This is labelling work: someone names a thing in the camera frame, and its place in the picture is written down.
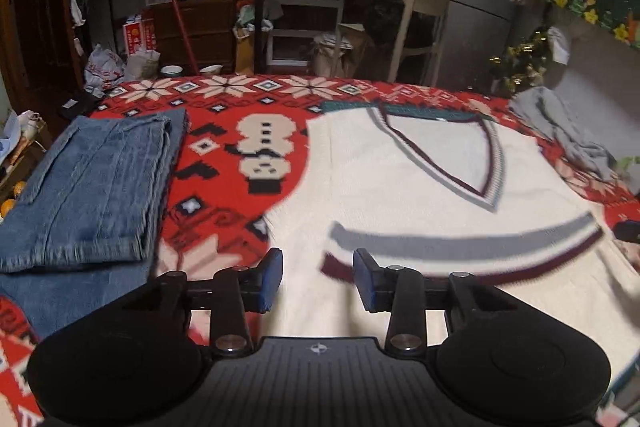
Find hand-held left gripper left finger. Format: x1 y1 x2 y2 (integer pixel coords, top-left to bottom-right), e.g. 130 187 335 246
122 248 284 355

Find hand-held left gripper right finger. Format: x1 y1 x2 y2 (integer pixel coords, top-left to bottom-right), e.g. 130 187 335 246
352 248 516 355

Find cream knit sweater vest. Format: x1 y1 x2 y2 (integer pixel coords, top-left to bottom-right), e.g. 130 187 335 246
262 104 640 408

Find red patterned blanket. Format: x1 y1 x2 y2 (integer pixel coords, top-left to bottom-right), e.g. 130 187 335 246
0 74 640 427

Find green cutting mat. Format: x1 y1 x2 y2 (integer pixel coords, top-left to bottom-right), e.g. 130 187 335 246
320 101 501 122

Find blue jeans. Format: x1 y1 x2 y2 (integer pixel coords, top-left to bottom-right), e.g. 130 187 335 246
0 107 191 340

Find white tote bag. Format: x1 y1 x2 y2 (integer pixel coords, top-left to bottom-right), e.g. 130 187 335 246
312 32 346 75

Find brown paper bag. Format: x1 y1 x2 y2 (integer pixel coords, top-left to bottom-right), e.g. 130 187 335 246
234 24 256 75

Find grey garment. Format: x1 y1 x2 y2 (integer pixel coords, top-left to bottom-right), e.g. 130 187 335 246
507 87 626 182

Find wooden drawer cabinet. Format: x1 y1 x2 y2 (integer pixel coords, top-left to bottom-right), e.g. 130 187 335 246
152 0 238 75

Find black pouch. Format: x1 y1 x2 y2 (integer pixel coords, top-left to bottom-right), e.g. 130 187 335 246
59 97 93 120

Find dark cat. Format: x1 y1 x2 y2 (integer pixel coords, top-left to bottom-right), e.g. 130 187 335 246
360 2 441 52

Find red white plastic bag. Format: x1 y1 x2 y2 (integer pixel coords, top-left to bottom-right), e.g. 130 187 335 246
82 44 126 92

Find small christmas tree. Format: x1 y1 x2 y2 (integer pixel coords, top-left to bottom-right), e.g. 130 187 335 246
487 29 556 95

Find red cardboard box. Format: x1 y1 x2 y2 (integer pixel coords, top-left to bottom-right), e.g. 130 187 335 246
122 14 158 58

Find white hanging cloth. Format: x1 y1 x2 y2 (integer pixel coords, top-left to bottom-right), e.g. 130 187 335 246
547 26 571 65

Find wooden door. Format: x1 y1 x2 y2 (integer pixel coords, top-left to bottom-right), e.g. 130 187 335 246
0 0 88 118

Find red-handled broom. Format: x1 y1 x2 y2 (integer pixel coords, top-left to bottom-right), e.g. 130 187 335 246
159 0 198 75

